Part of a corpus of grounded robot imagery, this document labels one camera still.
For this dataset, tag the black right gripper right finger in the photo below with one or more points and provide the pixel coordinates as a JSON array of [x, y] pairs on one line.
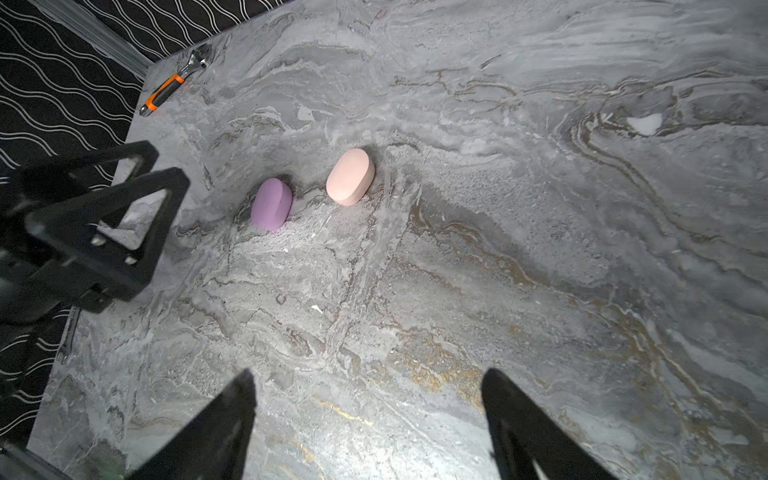
[[527, 443]]

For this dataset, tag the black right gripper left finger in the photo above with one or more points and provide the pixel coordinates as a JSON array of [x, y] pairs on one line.
[[214, 444]]

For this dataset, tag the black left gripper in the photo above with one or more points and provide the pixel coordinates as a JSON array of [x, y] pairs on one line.
[[51, 250]]

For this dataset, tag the purple earbud charging case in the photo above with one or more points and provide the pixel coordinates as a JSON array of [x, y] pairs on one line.
[[271, 205]]

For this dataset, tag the pink earbud charging case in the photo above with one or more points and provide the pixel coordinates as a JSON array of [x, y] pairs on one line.
[[351, 177]]

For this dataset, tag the silver combination wrench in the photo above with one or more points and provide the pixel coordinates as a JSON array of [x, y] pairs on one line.
[[66, 346]]

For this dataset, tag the adjustable wrench orange handle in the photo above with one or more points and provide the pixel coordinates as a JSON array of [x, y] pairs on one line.
[[199, 59]]

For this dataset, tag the aluminium corner post left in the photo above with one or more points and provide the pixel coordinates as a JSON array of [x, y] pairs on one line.
[[85, 25]]

